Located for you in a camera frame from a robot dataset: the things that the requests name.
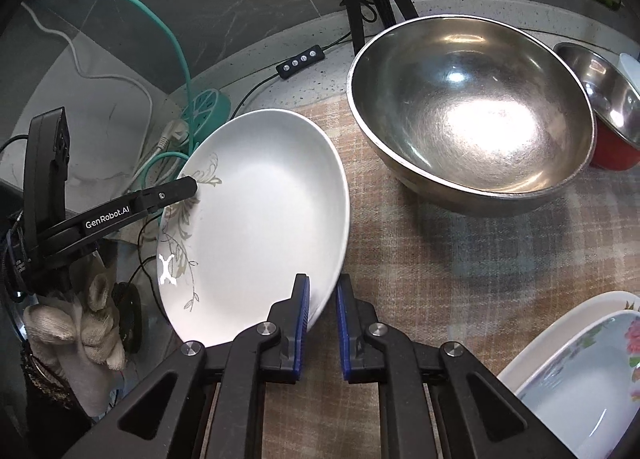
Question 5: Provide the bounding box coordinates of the white cable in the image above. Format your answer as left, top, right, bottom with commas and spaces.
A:
19, 0, 191, 175

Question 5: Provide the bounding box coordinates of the white plate with leaf pattern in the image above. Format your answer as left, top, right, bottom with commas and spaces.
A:
156, 109, 350, 346

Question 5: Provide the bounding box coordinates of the white plate with pink flowers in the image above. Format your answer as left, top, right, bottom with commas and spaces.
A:
498, 291, 639, 458

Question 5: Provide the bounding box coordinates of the large stainless steel bowl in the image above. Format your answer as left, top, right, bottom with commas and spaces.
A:
346, 15, 597, 217

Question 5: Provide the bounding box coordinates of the plaid checkered cloth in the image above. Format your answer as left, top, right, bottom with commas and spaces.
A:
262, 97, 639, 458

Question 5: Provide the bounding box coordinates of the left gloved hand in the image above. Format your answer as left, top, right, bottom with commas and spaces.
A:
23, 252, 126, 418

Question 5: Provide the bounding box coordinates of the red steel bowl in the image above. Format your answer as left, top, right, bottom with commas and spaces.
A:
553, 42, 639, 171

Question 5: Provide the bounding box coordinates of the light blue ceramic bowl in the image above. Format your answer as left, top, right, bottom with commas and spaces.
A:
617, 52, 640, 93

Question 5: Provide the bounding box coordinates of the black cable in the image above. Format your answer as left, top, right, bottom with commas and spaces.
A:
124, 28, 381, 290

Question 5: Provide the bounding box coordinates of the teal power strip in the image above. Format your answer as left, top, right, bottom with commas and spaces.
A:
181, 88, 231, 145

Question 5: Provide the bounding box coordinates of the black inline light remote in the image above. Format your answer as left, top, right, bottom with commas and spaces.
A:
276, 45, 326, 80

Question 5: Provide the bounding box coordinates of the teal cable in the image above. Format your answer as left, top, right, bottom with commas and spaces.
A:
62, 0, 202, 190

